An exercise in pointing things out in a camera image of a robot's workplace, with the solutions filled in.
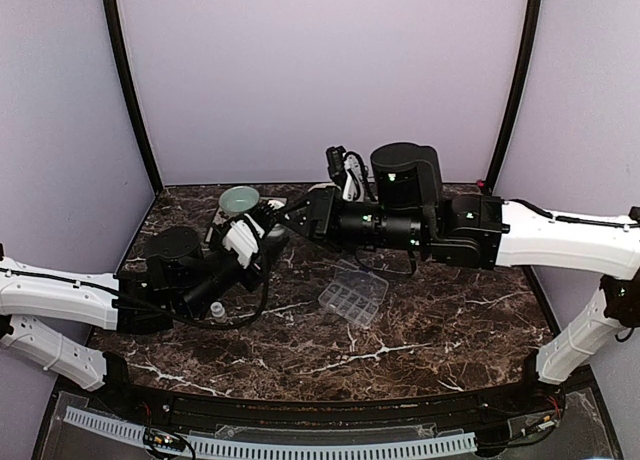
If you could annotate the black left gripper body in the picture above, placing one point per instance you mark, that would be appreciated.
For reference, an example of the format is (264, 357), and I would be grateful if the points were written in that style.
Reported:
(252, 282)

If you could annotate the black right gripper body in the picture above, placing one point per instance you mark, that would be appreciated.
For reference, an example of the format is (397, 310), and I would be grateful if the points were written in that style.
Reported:
(323, 210)

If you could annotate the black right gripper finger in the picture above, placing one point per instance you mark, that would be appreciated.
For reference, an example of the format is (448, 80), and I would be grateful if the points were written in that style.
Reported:
(299, 207)
(299, 226)

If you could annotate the white pill bottle orange label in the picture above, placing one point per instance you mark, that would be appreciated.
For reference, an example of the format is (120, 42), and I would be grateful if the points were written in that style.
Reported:
(275, 234)

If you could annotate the clear plastic pill organizer box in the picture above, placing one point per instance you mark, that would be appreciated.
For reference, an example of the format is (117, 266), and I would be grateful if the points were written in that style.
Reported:
(354, 294)

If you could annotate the small white bottle cap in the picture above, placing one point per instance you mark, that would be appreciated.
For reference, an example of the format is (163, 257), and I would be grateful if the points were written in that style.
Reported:
(218, 313)

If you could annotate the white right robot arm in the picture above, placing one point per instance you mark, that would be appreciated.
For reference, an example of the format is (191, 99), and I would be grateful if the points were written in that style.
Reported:
(411, 214)

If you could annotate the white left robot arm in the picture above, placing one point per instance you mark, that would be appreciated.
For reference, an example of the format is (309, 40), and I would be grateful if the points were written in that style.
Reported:
(179, 285)

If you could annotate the left celadon green bowl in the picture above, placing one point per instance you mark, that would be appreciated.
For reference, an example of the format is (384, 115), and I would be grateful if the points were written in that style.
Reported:
(243, 192)

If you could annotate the floral square coaster tile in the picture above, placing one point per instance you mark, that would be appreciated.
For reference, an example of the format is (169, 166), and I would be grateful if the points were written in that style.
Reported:
(233, 207)

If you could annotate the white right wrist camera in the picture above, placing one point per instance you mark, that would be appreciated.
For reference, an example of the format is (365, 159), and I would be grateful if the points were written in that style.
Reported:
(348, 171)

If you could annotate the black front table rail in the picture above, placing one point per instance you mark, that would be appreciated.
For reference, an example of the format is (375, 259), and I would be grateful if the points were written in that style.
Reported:
(481, 409)

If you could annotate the black left frame post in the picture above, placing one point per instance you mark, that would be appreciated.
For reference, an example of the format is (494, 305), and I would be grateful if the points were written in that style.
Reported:
(128, 89)

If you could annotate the black frame post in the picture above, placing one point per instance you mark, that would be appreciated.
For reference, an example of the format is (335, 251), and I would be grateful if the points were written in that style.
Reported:
(521, 69)
(128, 89)

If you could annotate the black right frame post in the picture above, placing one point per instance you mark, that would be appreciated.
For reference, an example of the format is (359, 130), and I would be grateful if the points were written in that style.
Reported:
(521, 69)

